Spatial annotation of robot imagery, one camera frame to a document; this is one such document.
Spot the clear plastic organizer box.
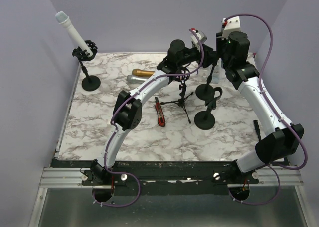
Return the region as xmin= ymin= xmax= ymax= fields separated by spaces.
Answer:
xmin=198 ymin=60 xmax=222 ymax=84

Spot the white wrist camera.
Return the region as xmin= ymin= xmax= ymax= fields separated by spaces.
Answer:
xmin=221 ymin=16 xmax=241 ymax=39
xmin=191 ymin=28 xmax=207 ymax=51

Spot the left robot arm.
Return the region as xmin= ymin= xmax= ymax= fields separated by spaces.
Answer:
xmin=90 ymin=35 xmax=217 ymax=185

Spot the black hex key tool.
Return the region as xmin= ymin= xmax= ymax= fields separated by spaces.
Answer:
xmin=253 ymin=120 xmax=262 ymax=141

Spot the gold microphone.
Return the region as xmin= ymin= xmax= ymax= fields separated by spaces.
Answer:
xmin=132 ymin=69 xmax=154 ymax=77

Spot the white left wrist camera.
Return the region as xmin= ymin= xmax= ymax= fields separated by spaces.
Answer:
xmin=191 ymin=28 xmax=207 ymax=51

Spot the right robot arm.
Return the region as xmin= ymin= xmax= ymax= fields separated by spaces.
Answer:
xmin=216 ymin=31 xmax=304 ymax=183

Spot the black tripod shock-mount stand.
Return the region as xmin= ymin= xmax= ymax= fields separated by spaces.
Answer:
xmin=160 ymin=64 xmax=194 ymax=124

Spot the red black utility knife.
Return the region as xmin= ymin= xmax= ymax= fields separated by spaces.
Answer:
xmin=155 ymin=97 xmax=165 ymax=127

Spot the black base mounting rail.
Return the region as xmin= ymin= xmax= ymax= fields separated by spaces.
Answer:
xmin=51 ymin=158 xmax=280 ymax=197

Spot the aluminium extrusion rail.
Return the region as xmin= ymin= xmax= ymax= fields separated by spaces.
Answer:
xmin=39 ymin=167 xmax=87 ymax=188

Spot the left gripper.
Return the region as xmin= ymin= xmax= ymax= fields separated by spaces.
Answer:
xmin=176 ymin=43 xmax=217 ymax=67

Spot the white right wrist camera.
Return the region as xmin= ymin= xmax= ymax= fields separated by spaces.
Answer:
xmin=221 ymin=16 xmax=241 ymax=39

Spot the white microphone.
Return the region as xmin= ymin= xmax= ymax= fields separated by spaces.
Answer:
xmin=55 ymin=11 xmax=93 ymax=57

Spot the black shock-mount stand left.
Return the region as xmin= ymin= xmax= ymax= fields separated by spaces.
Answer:
xmin=72 ymin=39 xmax=101 ymax=91

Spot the black round-base clip stand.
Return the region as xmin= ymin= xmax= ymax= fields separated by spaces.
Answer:
xmin=195 ymin=61 xmax=217 ymax=101

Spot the grey microphone silver head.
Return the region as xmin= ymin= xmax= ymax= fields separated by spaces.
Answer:
xmin=127 ymin=75 xmax=148 ymax=84

